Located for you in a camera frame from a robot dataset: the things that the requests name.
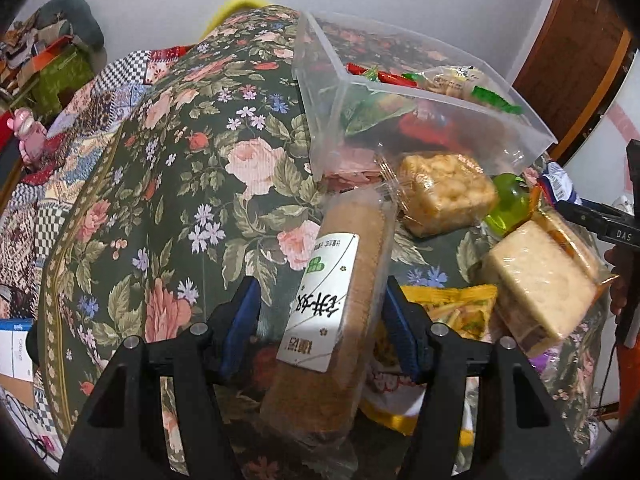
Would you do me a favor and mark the sandwich cake pack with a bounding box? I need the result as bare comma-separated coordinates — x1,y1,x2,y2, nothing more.
477,207,616,358

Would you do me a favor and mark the green jelly cup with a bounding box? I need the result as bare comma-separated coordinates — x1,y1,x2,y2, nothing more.
484,174,529,236

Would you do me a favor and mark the puffed rice cake pack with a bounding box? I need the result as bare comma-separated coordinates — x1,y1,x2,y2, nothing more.
376,152,499,238

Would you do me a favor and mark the brown cracker roll pack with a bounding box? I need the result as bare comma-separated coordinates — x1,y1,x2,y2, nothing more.
260,183,397,448

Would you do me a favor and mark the green pea snack bag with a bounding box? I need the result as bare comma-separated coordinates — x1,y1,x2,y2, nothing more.
341,92,416,136

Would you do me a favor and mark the blue white snack packet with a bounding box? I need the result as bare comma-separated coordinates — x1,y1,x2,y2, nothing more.
537,160,582,206

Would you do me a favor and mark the white blue cardboard box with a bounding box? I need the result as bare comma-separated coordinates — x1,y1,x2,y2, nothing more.
0,318,34,382

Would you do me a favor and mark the yellow white snack bag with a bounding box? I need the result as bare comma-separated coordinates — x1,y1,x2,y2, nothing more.
359,278,498,436

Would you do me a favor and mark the brown wooden door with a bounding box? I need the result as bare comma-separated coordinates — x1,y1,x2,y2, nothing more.
514,0,637,162

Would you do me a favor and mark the red chip bag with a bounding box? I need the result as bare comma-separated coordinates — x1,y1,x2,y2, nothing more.
341,86,460,151

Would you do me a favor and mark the patchwork checkered quilt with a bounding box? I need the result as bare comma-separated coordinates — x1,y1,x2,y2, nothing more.
1,46,189,320

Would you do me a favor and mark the floral green bedspread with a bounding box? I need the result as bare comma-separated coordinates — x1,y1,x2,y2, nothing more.
37,3,612,480

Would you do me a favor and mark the clear plastic storage bin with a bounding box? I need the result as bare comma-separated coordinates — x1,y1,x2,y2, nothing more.
292,12,556,181

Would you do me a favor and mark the pink plush toy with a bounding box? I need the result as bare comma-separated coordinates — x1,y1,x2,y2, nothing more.
6,107,47,167

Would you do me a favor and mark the dark grey cushion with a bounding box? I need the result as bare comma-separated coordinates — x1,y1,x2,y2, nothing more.
36,0,104,51

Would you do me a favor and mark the yellow curved tube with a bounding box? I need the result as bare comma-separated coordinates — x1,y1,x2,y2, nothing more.
200,0,271,40

